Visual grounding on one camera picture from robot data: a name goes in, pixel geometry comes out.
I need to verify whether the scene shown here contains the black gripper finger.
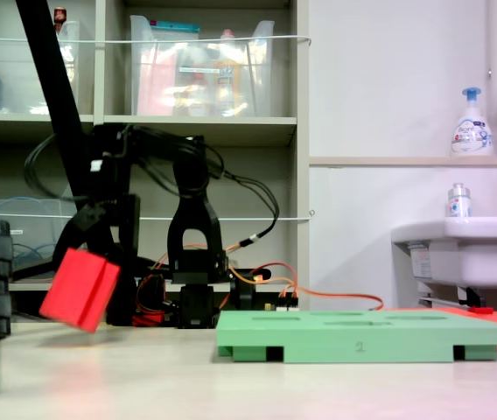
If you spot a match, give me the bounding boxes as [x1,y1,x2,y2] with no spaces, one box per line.
[118,194,142,269]
[55,201,110,262]

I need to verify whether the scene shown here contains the red cross columnar block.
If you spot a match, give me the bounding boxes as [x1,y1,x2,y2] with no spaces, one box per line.
[38,247,122,334]

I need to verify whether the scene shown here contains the pink refill pouch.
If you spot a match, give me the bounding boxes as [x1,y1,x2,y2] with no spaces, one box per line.
[136,50,178,116]

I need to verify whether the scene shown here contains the beige shelf unit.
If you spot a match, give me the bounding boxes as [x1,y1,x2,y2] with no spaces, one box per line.
[0,0,312,324]

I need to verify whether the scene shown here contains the large clear storage bin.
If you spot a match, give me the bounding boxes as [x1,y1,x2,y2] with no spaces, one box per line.
[129,15,276,118]

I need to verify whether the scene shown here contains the orange detergent bottle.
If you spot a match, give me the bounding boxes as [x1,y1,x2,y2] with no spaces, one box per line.
[213,29,244,116]

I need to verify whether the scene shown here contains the teal topped package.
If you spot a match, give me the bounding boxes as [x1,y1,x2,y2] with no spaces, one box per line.
[150,19,200,36]

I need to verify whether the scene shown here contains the brown bottle with red cap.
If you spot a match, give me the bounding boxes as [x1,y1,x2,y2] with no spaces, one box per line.
[53,6,68,34]

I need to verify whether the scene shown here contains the green servo driver board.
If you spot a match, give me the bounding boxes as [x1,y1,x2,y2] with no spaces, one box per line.
[263,291,301,313]

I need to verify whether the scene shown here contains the green shape sorter board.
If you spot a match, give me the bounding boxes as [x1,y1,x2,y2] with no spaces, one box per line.
[215,309,497,364]

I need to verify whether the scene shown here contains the small clear sanitizer bottle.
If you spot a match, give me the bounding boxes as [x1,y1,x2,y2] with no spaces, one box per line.
[446,182,472,219]

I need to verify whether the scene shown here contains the white ceramic sink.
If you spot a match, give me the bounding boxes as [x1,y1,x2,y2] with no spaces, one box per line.
[390,216,497,290]

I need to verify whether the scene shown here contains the white soap pump bottle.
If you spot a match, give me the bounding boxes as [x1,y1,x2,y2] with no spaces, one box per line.
[451,87,494,158]

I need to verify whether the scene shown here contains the clear bin with blue cables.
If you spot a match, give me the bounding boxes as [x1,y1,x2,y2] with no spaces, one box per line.
[0,199,88,284]

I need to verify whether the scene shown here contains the thin black forearm servo wires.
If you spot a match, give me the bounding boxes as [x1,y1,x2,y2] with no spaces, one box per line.
[121,123,228,198]

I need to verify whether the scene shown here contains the thin black gripper servo wires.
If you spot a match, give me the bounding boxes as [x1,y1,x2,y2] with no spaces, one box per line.
[23,133,81,205]

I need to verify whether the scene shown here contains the white shelf guard cord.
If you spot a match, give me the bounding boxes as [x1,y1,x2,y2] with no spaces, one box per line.
[0,34,312,47]
[0,209,316,222]

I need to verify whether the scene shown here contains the black cable with white tag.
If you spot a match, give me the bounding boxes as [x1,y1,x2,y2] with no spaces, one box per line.
[220,168,281,249]

